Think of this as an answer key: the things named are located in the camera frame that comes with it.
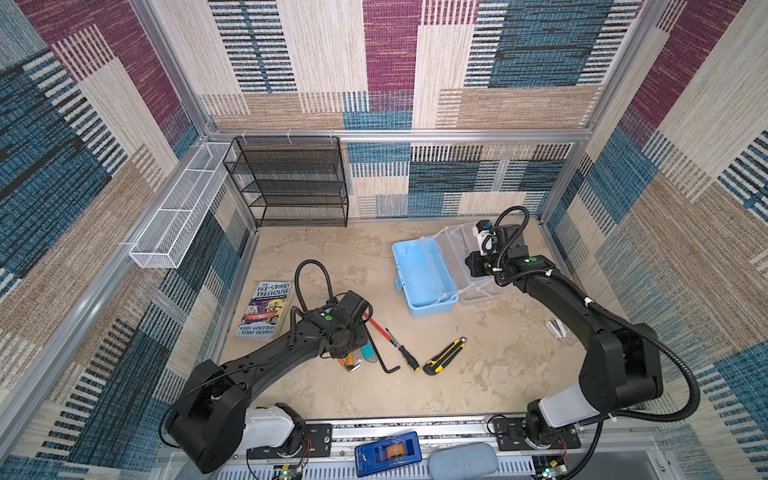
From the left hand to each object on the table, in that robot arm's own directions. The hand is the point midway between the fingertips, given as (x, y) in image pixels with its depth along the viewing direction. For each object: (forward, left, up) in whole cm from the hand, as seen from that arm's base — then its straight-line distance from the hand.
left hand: (362, 336), depth 84 cm
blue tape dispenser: (-27, -6, -1) cm, 28 cm away
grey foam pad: (-29, -23, -2) cm, 37 cm away
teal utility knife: (-2, -2, -6) cm, 7 cm away
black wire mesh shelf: (+55, +27, +11) cm, 63 cm away
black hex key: (-5, -5, -5) cm, 9 cm away
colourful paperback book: (+11, +30, -4) cm, 32 cm away
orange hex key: (-5, +6, -5) cm, 9 cm away
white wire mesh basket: (+13, +44, +28) cm, 54 cm away
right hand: (+18, -31, +10) cm, 37 cm away
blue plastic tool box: (+22, -19, -4) cm, 30 cm away
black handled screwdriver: (-4, -12, -5) cm, 14 cm away
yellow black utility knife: (-6, -21, -5) cm, 22 cm away
